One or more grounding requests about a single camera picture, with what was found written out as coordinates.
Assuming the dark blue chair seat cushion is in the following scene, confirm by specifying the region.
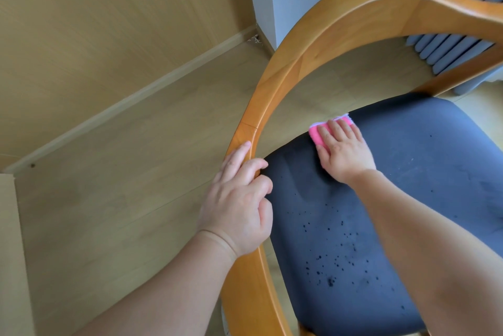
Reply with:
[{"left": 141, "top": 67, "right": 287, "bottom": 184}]
[{"left": 263, "top": 92, "right": 503, "bottom": 336}]

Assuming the person's left hand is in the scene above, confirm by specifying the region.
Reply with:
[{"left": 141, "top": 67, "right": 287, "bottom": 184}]
[{"left": 195, "top": 141, "right": 274, "bottom": 258}]

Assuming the person's right forearm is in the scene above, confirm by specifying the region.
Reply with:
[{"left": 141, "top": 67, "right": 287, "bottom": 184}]
[{"left": 342, "top": 169, "right": 503, "bottom": 336}]

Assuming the wooden chair frame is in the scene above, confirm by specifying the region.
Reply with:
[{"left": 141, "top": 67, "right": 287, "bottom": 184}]
[{"left": 219, "top": 0, "right": 503, "bottom": 336}]

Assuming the beige skirting board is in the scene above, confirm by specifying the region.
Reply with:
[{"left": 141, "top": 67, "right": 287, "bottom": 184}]
[{"left": 2, "top": 25, "right": 276, "bottom": 174}]

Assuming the pink cleaning sponge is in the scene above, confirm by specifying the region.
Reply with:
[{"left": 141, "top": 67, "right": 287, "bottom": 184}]
[{"left": 308, "top": 113, "right": 357, "bottom": 150}]

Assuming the beige wooden panel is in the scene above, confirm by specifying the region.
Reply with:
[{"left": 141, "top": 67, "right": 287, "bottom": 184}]
[{"left": 0, "top": 173, "right": 37, "bottom": 336}]

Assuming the person's right hand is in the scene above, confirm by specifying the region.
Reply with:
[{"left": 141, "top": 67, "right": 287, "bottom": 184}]
[{"left": 315, "top": 119, "right": 378, "bottom": 185}]

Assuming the person's left forearm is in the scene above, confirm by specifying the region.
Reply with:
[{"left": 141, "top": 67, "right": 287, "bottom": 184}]
[{"left": 71, "top": 230, "right": 239, "bottom": 336}]

